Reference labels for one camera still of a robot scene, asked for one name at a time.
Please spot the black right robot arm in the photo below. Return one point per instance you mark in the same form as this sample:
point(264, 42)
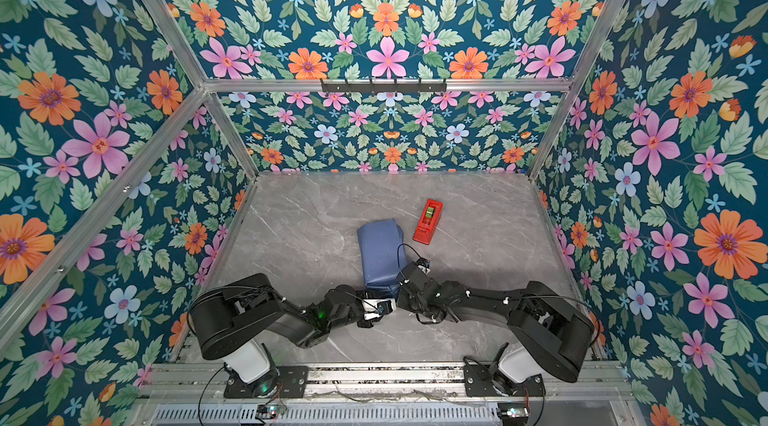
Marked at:
point(552, 335)

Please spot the light blue wrapping paper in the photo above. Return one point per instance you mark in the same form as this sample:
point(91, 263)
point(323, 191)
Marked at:
point(382, 256)

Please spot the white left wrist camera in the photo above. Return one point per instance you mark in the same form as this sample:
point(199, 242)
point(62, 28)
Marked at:
point(378, 308)

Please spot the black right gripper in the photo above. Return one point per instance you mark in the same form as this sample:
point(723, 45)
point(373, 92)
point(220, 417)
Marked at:
point(400, 296)

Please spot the black hook rail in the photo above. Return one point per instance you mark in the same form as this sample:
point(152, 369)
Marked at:
point(371, 86)

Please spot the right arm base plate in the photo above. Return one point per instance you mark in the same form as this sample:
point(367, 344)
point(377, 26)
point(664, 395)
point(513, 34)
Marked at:
point(480, 381)

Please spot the aluminium mounting rail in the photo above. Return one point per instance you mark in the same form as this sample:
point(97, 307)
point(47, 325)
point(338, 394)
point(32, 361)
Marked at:
point(378, 381)

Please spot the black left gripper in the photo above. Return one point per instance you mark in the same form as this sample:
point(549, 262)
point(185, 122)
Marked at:
point(360, 295)

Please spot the red tape dispenser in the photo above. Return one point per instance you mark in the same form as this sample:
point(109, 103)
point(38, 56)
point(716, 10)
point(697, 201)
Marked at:
point(428, 222)

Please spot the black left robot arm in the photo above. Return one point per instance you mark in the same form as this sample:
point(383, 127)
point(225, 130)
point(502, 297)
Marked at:
point(226, 321)

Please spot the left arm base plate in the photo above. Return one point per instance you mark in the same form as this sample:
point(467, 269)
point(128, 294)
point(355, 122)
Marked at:
point(286, 382)

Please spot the white cable duct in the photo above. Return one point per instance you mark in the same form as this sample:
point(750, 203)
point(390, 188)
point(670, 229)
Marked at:
point(329, 414)

